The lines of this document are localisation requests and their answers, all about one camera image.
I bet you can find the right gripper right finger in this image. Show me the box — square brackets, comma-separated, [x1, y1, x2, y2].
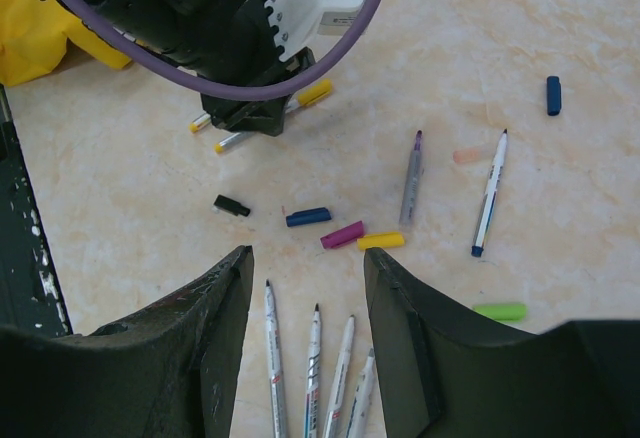
[364, 248, 639, 437]

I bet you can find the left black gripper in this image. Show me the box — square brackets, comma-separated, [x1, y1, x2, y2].
[200, 47, 316, 136]

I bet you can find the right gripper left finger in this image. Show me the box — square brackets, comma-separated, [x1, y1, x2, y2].
[1, 246, 254, 437]

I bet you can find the light green marker cap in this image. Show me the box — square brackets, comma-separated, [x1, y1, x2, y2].
[472, 302, 528, 322]

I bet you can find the grey cap marker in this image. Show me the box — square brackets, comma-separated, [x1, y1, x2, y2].
[346, 348, 375, 438]

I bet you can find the black marker cap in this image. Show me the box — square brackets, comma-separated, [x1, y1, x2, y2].
[213, 195, 251, 217]

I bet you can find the yellow cap white marker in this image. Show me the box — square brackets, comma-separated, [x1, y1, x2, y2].
[323, 315, 355, 438]

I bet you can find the blue cap long marker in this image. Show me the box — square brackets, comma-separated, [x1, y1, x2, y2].
[471, 129, 508, 258]

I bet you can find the grey translucent pen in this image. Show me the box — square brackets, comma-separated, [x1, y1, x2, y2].
[399, 130, 423, 227]

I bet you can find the translucent pink pen cap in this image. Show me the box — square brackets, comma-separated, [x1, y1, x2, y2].
[452, 145, 495, 165]

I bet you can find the blue cap yellow end marker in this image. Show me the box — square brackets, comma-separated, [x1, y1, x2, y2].
[214, 132, 254, 155]

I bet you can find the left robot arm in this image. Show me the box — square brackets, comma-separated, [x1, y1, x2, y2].
[84, 0, 315, 87]

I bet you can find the yellow snoopy t-shirt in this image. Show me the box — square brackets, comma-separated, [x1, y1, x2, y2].
[1, 0, 131, 87]

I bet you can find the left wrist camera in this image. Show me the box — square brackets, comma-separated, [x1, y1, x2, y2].
[264, 0, 365, 62]

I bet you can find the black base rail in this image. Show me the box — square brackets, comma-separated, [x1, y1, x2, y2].
[1, 92, 73, 338]

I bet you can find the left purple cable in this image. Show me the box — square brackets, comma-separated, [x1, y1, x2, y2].
[23, 0, 396, 101]

